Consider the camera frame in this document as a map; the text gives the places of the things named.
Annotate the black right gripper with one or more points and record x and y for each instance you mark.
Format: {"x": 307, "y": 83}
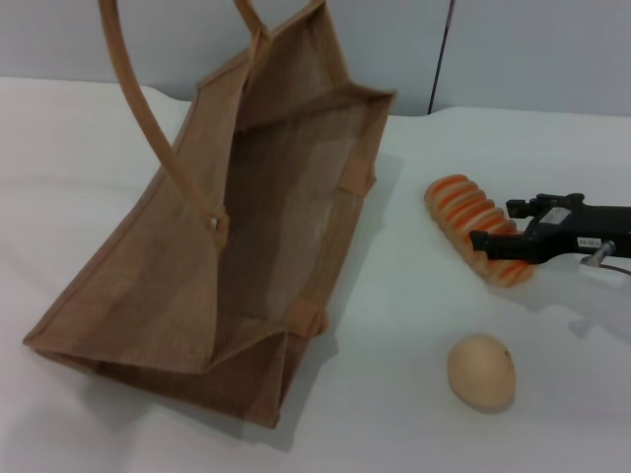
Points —
{"x": 572, "y": 226}

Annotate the orange striped bread loaf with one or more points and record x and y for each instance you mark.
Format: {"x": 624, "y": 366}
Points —
{"x": 448, "y": 197}

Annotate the round egg yolk pastry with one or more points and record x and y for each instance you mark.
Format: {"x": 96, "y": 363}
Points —
{"x": 480, "y": 372}

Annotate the brown jute tote bag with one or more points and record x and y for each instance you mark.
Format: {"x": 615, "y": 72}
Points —
{"x": 148, "y": 295}

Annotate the small metal wall seam clip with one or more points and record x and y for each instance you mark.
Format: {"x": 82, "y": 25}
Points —
{"x": 449, "y": 12}

